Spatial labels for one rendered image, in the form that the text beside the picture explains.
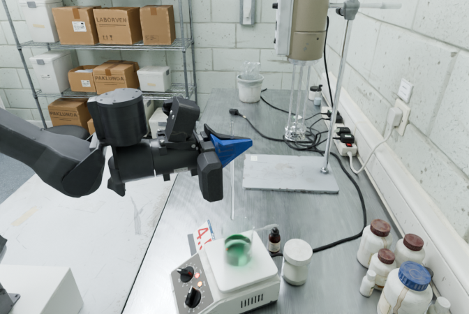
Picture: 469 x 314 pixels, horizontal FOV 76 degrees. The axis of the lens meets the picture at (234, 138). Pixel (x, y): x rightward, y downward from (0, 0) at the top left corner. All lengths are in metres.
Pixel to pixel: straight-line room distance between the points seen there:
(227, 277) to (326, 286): 0.23
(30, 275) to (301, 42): 0.76
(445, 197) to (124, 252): 0.75
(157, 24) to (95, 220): 1.98
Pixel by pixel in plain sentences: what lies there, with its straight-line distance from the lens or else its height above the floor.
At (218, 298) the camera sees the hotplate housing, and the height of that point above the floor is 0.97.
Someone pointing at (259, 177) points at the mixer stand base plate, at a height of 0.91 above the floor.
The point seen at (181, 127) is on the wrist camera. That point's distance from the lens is 0.42.
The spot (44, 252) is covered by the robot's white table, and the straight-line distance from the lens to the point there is 0.90.
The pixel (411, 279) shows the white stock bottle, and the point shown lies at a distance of 0.64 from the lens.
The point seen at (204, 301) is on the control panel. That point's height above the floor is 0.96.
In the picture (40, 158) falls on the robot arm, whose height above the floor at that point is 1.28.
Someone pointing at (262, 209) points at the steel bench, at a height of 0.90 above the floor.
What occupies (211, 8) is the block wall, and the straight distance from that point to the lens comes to 2.91.
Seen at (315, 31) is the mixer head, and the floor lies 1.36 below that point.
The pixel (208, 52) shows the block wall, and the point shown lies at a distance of 2.97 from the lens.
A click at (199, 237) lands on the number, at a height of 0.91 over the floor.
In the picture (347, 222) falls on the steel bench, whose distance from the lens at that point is 0.89.
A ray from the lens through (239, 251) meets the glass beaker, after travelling 0.59.
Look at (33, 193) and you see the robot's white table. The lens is 1.11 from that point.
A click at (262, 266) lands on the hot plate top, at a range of 0.63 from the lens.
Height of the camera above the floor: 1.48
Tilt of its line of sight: 28 degrees down
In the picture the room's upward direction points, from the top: straight up
